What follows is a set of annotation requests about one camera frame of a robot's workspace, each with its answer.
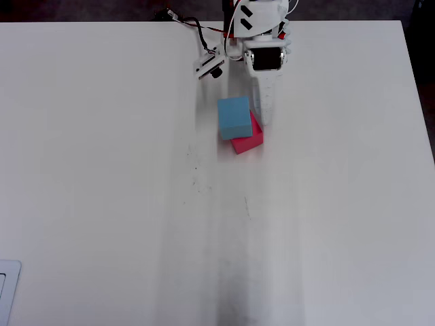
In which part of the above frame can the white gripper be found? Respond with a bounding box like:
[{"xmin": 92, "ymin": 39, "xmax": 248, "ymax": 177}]
[{"xmin": 243, "ymin": 35, "xmax": 293, "ymax": 126}]

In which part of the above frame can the blue foam cube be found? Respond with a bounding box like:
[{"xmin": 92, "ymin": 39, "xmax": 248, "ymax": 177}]
[{"xmin": 217, "ymin": 96, "xmax": 253, "ymax": 141}]

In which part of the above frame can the red foam cube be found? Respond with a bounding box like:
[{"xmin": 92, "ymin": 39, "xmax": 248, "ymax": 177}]
[{"xmin": 230, "ymin": 109, "xmax": 265, "ymax": 156}]

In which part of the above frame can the silver flat device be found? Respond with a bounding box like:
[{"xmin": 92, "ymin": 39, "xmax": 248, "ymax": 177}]
[{"xmin": 0, "ymin": 259, "xmax": 22, "ymax": 326}]

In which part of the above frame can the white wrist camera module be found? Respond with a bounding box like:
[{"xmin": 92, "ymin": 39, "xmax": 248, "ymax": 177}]
[{"xmin": 192, "ymin": 43, "xmax": 228, "ymax": 82}]

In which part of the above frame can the black camera cable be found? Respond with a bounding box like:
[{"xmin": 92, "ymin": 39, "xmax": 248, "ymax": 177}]
[{"xmin": 175, "ymin": 16, "xmax": 220, "ymax": 55}]

